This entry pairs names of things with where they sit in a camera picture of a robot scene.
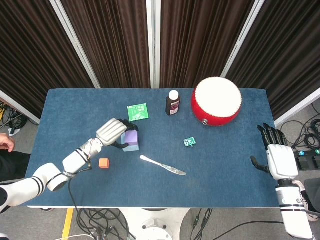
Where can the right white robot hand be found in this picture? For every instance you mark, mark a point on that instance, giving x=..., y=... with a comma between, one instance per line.
x=281, y=160

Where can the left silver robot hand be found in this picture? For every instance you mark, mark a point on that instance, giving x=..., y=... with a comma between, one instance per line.
x=111, y=131

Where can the bystander bare hand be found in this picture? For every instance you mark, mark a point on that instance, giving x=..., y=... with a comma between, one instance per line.
x=6, y=142

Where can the purple wooden cube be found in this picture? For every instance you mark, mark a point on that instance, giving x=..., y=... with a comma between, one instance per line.
x=132, y=138

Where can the small orange cube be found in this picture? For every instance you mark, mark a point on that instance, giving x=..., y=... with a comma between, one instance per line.
x=104, y=163

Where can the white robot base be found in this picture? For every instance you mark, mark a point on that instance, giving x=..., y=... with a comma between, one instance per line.
x=155, y=225

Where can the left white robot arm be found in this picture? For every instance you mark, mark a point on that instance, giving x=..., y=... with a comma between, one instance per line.
x=72, y=160

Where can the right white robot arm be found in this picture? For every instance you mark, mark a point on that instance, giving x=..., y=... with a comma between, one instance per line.
x=292, y=207

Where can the bystander black clothing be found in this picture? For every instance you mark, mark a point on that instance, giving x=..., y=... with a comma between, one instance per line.
x=12, y=165

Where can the large light blue cube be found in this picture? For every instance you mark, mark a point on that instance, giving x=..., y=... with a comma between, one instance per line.
x=131, y=148

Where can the flat green circuit board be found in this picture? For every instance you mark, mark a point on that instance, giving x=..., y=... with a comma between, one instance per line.
x=137, y=112

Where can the black trouser leg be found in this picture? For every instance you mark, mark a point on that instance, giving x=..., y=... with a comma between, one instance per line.
x=313, y=192

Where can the white sneaker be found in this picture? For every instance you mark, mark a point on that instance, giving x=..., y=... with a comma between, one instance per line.
x=306, y=200

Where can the steel table knife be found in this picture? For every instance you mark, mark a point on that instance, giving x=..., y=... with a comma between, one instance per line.
x=160, y=165

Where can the dark juice bottle white cap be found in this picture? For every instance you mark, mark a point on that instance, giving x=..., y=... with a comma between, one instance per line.
x=172, y=106

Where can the small green electronic module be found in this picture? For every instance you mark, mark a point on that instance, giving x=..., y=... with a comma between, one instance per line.
x=189, y=142

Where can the dark brown curtain panel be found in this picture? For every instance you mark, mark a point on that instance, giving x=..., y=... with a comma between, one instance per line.
x=32, y=50
x=112, y=45
x=287, y=55
x=197, y=40

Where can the blue felt table cloth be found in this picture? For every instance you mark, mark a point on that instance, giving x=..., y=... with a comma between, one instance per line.
x=175, y=190

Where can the red drum white skin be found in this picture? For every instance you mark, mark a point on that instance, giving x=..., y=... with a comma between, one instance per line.
x=216, y=100

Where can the yellow floor tape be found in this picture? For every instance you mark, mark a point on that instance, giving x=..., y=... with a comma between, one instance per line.
x=67, y=223

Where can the white partition post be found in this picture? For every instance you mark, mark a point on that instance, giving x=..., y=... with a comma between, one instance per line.
x=241, y=40
x=297, y=107
x=17, y=106
x=153, y=45
x=75, y=45

